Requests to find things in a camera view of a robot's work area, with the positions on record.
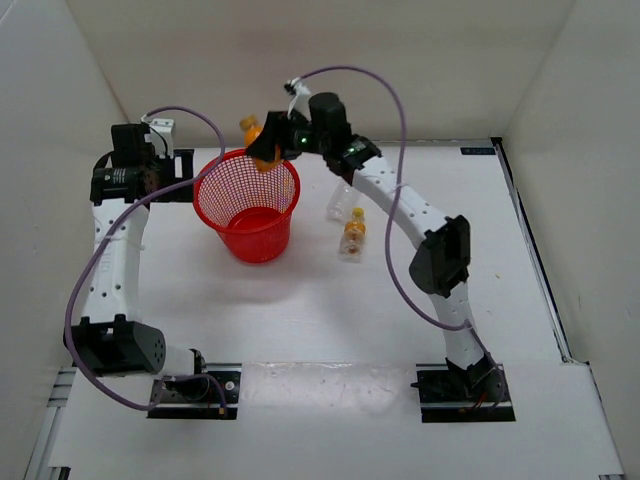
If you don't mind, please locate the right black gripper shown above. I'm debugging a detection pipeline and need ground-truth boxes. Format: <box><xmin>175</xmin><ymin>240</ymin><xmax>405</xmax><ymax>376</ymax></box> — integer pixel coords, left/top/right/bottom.
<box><xmin>246</xmin><ymin>110</ymin><xmax>331</xmax><ymax>162</ymax></box>

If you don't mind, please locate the orange juice bottle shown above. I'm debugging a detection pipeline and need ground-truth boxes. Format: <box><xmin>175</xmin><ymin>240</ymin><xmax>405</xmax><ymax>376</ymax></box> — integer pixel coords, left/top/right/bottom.
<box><xmin>238</xmin><ymin>114</ymin><xmax>282</xmax><ymax>172</ymax></box>

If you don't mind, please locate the clear plastic bottle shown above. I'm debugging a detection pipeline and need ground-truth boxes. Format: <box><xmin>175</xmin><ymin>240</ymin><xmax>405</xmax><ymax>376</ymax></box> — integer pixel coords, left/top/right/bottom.
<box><xmin>326</xmin><ymin>179</ymin><xmax>359</xmax><ymax>222</ymax></box>

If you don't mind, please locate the clear bottle yellow cap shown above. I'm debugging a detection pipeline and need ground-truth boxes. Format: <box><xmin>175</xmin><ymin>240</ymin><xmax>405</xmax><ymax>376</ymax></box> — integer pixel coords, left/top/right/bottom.
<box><xmin>339</xmin><ymin>207</ymin><xmax>367</xmax><ymax>261</ymax></box>

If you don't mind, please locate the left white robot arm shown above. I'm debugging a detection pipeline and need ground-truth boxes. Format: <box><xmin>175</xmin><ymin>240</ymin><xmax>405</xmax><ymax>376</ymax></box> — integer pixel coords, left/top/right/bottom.
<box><xmin>71</xmin><ymin>119</ymin><xmax>210</xmax><ymax>400</ymax></box>

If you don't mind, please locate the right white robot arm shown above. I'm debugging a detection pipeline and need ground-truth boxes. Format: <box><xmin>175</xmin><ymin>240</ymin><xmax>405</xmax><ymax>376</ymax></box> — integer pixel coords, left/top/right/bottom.
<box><xmin>246</xmin><ymin>93</ymin><xmax>504</xmax><ymax>400</ymax></box>

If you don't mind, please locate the red mesh plastic bin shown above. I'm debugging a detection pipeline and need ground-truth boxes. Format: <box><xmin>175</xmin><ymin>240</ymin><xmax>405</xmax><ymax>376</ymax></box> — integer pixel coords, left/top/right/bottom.
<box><xmin>193</xmin><ymin>149</ymin><xmax>301</xmax><ymax>264</ymax></box>

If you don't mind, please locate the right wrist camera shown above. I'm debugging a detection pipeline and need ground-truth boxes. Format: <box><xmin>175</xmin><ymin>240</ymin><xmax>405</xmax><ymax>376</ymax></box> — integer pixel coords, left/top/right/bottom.
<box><xmin>284</xmin><ymin>77</ymin><xmax>311</xmax><ymax>118</ymax></box>

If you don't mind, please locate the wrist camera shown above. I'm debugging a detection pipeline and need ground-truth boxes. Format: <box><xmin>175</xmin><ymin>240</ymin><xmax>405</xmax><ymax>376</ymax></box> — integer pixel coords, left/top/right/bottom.
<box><xmin>284</xmin><ymin>77</ymin><xmax>311</xmax><ymax>118</ymax></box>
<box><xmin>141</xmin><ymin>116</ymin><xmax>175</xmax><ymax>158</ymax></box>

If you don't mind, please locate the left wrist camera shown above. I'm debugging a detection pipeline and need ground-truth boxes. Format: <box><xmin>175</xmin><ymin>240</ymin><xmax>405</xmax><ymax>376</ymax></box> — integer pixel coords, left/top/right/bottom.
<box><xmin>141</xmin><ymin>116</ymin><xmax>175</xmax><ymax>158</ymax></box>

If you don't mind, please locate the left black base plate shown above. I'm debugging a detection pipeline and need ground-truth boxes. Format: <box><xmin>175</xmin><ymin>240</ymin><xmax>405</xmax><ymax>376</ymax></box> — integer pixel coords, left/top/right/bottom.
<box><xmin>146</xmin><ymin>364</ymin><xmax>242</xmax><ymax>421</ymax></box>

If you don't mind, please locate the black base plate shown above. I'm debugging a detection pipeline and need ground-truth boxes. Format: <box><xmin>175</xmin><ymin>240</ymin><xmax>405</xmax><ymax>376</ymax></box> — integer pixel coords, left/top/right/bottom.
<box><xmin>411</xmin><ymin>364</ymin><xmax>516</xmax><ymax>424</ymax></box>
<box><xmin>146</xmin><ymin>364</ymin><xmax>242</xmax><ymax>421</ymax></box>

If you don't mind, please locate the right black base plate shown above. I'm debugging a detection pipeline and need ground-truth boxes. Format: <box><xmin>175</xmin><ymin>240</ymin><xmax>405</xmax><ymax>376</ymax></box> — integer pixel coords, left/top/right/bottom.
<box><xmin>411</xmin><ymin>364</ymin><xmax>516</xmax><ymax>424</ymax></box>

